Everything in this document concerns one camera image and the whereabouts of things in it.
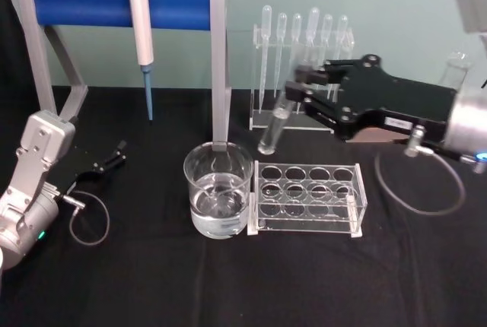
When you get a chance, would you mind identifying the clear acrylic test tube rack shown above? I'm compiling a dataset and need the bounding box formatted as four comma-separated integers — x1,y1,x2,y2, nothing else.
247,158,369,237

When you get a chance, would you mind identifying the clear acrylic dropper rack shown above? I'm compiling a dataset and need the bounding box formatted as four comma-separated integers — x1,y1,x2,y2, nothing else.
249,26,357,132

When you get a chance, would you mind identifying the white and blue pipette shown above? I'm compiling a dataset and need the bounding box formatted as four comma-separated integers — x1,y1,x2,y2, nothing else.
127,0,157,122

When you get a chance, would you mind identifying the thin dark gripper cable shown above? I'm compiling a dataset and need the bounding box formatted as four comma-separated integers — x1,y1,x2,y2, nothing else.
56,192,112,246
374,123,476,217

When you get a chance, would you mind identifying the clear glass test tube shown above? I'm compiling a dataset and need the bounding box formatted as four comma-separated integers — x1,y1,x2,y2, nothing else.
257,75,297,155

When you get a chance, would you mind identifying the glass beaker with water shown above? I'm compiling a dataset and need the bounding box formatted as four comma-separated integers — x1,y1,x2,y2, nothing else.
183,142,255,239

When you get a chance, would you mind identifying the clear glass vessel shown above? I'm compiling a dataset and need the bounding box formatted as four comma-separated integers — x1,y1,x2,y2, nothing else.
439,51,475,90

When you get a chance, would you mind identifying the grey stand with blue bar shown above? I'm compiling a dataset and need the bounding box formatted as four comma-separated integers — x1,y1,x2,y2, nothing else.
14,0,232,153

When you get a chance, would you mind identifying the clear plastic dropper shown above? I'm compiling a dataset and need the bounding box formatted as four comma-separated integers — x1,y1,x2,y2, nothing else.
288,12,304,77
334,14,350,62
320,13,334,62
304,6,321,65
272,11,288,99

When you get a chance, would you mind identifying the thin dark left gripper cable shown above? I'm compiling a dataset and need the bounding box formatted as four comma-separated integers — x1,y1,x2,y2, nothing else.
56,192,112,246

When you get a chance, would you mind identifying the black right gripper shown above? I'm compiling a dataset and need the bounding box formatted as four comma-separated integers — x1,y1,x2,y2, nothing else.
285,54,458,144

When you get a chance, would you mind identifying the black table cloth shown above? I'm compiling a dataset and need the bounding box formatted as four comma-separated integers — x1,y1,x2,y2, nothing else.
0,84,487,327

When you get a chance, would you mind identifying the thin dark right gripper cable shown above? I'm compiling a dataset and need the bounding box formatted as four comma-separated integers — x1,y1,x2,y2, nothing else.
374,123,476,217

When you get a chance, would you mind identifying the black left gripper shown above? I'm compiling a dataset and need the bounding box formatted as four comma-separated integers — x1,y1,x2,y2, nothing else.
65,139,129,193

